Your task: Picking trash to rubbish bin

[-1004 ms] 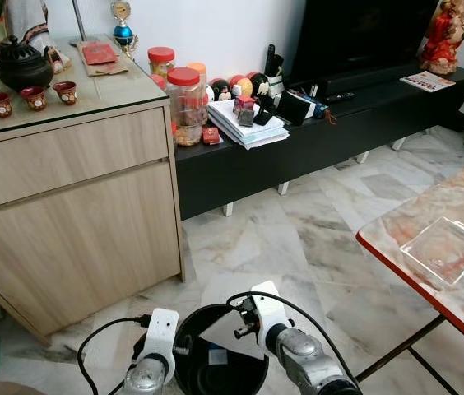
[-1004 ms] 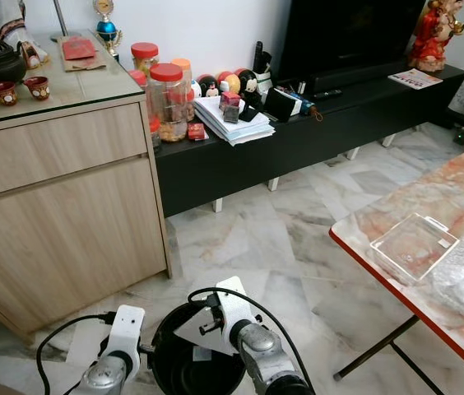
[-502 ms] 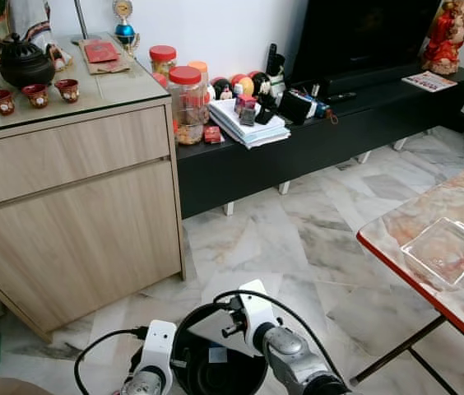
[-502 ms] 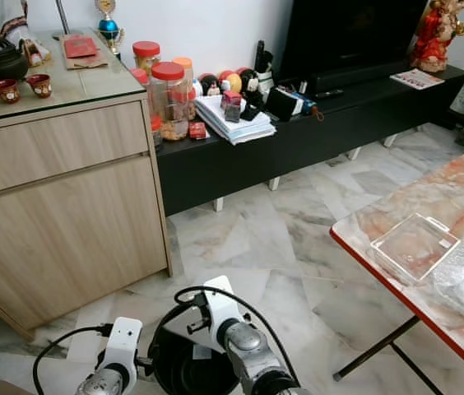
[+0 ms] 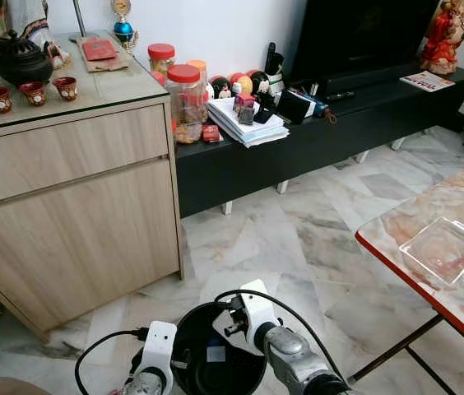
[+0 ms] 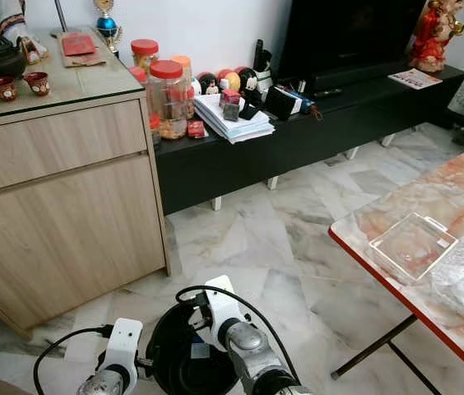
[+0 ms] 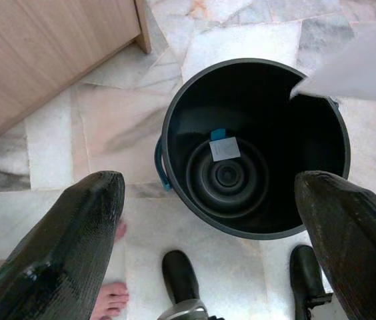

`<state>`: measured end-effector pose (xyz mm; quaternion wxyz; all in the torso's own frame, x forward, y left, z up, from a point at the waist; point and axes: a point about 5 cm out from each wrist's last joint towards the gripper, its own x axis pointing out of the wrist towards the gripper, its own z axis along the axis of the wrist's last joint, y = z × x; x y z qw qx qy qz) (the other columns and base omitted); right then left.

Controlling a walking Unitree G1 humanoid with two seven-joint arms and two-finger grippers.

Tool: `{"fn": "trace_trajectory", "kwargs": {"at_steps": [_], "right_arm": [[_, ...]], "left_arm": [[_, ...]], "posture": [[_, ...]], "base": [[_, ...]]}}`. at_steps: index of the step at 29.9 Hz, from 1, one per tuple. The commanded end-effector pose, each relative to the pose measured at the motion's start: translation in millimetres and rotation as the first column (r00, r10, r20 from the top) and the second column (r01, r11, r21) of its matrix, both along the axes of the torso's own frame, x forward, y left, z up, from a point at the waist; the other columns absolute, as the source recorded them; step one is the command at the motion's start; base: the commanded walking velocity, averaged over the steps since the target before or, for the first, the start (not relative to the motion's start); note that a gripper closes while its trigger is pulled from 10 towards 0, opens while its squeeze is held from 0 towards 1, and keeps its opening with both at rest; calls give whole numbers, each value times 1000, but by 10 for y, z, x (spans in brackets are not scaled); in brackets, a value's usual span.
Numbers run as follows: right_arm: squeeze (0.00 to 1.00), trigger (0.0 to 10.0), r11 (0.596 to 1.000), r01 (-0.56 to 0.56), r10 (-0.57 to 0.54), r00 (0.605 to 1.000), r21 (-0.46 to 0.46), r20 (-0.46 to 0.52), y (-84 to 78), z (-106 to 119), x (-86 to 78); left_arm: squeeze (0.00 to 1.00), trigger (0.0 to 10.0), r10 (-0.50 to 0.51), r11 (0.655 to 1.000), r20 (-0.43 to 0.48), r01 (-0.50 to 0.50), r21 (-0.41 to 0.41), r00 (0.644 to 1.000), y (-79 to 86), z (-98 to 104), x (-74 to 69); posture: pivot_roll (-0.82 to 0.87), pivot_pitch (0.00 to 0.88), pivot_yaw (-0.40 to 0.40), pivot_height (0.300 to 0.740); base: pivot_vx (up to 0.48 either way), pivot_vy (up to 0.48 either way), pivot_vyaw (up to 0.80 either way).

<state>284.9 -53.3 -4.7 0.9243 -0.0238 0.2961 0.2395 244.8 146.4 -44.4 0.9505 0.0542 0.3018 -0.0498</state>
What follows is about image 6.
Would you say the black round rubbish bin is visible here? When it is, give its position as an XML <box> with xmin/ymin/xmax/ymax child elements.
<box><xmin>146</xmin><ymin>302</ymin><xmax>238</xmax><ymax>395</ymax></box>

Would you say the small red snack packet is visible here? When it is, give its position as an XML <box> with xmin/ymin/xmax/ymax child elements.
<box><xmin>186</xmin><ymin>120</ymin><xmax>207</xmax><ymax>139</ymax></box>

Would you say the white paper stack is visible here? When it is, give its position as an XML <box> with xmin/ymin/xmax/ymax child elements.
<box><xmin>192</xmin><ymin>92</ymin><xmax>276</xmax><ymax>146</ymax></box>

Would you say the black low tv console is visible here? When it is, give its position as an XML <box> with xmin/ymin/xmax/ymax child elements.
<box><xmin>154</xmin><ymin>63</ymin><xmax>464</xmax><ymax>217</ymax></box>

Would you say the large red lid snack jar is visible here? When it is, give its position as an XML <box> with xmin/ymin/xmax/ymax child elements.
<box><xmin>148</xmin><ymin>60</ymin><xmax>191</xmax><ymax>142</ymax></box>

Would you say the clear plastic tray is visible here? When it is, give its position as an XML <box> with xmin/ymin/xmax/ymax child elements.
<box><xmin>368</xmin><ymin>212</ymin><xmax>460</xmax><ymax>286</ymax></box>

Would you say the black box with label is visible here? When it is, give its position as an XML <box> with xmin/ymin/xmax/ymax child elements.
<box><xmin>264</xmin><ymin>84</ymin><xmax>304</xmax><ymax>123</ymax></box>

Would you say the orange lid jar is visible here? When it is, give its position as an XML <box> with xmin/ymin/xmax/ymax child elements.
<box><xmin>170</xmin><ymin>55</ymin><xmax>194</xmax><ymax>95</ymax></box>

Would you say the small red lid jar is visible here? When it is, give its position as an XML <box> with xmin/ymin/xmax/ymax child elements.
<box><xmin>131</xmin><ymin>39</ymin><xmax>161</xmax><ymax>81</ymax></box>

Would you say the marble pattern folding table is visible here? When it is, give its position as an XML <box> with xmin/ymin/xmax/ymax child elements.
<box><xmin>328</xmin><ymin>136</ymin><xmax>464</xmax><ymax>395</ymax></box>

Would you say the red patterned tea cup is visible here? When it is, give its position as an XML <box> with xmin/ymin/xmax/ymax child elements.
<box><xmin>23</xmin><ymin>72</ymin><xmax>51</xmax><ymax>98</ymax></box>
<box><xmin>0</xmin><ymin>77</ymin><xmax>20</xmax><ymax>103</ymax></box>

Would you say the red packet on wood tray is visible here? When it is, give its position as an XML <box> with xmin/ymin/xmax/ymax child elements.
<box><xmin>54</xmin><ymin>31</ymin><xmax>109</xmax><ymax>69</ymax></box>

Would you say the gold blue trophy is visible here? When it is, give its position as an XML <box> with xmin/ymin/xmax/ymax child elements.
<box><xmin>94</xmin><ymin>0</ymin><xmax>125</xmax><ymax>49</ymax></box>

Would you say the black flat television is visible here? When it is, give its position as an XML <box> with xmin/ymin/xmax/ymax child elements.
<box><xmin>277</xmin><ymin>0</ymin><xmax>428</xmax><ymax>81</ymax></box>

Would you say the white red booklet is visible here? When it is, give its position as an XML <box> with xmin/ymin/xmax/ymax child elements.
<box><xmin>387</xmin><ymin>68</ymin><xmax>443</xmax><ymax>91</ymax></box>

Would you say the red gold figurine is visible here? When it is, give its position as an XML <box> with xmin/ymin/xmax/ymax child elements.
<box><xmin>408</xmin><ymin>0</ymin><xmax>464</xmax><ymax>74</ymax></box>

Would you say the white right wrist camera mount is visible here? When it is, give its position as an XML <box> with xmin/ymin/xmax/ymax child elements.
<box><xmin>199</xmin><ymin>275</ymin><xmax>247</xmax><ymax>347</ymax></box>

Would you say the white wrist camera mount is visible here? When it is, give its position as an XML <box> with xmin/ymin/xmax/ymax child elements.
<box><xmin>199</xmin><ymin>275</ymin><xmax>247</xmax><ymax>347</ymax></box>
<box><xmin>104</xmin><ymin>318</ymin><xmax>145</xmax><ymax>384</ymax></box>

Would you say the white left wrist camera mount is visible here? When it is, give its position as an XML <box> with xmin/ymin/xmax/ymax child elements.
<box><xmin>104</xmin><ymin>318</ymin><xmax>145</xmax><ymax>384</ymax></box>

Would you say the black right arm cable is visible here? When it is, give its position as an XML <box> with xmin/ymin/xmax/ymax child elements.
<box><xmin>174</xmin><ymin>285</ymin><xmax>303</xmax><ymax>386</ymax></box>

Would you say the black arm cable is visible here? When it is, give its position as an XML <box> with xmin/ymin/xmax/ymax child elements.
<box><xmin>174</xmin><ymin>285</ymin><xmax>303</xmax><ymax>386</ymax></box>
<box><xmin>33</xmin><ymin>324</ymin><xmax>114</xmax><ymax>395</ymax></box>

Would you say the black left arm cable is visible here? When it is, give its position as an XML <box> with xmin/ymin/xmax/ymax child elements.
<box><xmin>33</xmin><ymin>324</ymin><xmax>114</xmax><ymax>395</ymax></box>

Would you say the black cordless phone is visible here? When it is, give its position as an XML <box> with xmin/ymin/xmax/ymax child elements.
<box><xmin>252</xmin><ymin>39</ymin><xmax>274</xmax><ymax>93</ymax></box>

